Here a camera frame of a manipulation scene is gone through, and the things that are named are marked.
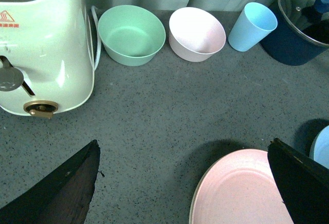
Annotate white toaster power cable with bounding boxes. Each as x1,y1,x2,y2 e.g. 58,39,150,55
85,5,102,71

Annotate light blue cup right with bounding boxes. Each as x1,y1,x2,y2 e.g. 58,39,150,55
228,2,278,52

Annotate glass pot lid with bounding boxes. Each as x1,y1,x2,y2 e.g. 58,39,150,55
278,0,328,48

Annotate cream white toaster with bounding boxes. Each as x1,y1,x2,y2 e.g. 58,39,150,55
1,0,95,118

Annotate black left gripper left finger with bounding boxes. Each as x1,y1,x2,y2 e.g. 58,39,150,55
1,140,100,223

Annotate dark blue saucepan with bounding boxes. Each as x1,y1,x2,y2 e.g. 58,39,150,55
260,1,328,66

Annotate blue plate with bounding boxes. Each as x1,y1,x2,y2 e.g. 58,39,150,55
309,126,329,169

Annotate pink bowl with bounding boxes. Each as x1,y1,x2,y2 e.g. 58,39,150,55
169,7,226,62

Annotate mint green bowl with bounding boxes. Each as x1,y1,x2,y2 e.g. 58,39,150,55
98,5,166,66

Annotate pink plate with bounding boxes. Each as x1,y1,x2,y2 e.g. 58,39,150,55
189,149,293,223

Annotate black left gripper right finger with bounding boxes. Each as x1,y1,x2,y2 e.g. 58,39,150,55
267,138,328,223

